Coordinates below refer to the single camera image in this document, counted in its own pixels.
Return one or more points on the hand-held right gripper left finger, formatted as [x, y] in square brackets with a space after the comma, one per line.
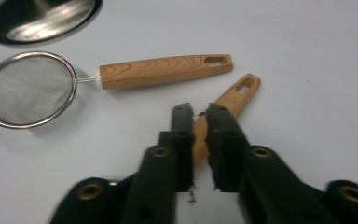
[167, 168]

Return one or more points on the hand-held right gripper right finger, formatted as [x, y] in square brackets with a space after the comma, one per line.
[236, 155]

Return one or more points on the steel utensil rack stand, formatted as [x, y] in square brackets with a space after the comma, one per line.
[40, 21]

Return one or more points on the white table sheet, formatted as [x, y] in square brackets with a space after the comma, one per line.
[307, 93]

